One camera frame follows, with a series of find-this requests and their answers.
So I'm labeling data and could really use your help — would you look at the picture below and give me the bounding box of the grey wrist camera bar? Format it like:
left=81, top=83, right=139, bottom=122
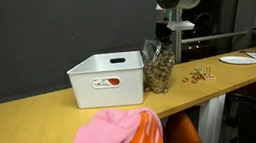
left=165, top=18, right=197, bottom=35

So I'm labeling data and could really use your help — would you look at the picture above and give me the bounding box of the white plastic storage bin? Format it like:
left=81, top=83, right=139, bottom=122
left=65, top=48, right=150, bottom=115

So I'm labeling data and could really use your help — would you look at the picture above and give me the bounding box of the white table leg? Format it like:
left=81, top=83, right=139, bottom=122
left=192, top=93, right=234, bottom=143

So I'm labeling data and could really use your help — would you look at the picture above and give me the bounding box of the orange chair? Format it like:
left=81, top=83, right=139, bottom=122
left=159, top=106, right=220, bottom=143

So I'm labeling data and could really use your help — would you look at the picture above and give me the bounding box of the grey window rail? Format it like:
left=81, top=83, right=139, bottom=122
left=180, top=28, right=256, bottom=45

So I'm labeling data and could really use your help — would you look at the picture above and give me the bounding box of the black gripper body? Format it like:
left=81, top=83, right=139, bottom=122
left=154, top=20, right=174, bottom=40

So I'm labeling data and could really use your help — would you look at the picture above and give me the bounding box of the pink orange cloth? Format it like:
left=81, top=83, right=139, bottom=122
left=45, top=101, right=166, bottom=143

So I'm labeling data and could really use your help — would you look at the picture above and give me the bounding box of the white plate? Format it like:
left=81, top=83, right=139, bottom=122
left=219, top=52, right=256, bottom=69

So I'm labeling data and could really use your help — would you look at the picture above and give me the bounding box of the white orange packet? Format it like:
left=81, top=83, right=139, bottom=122
left=92, top=76, right=121, bottom=89

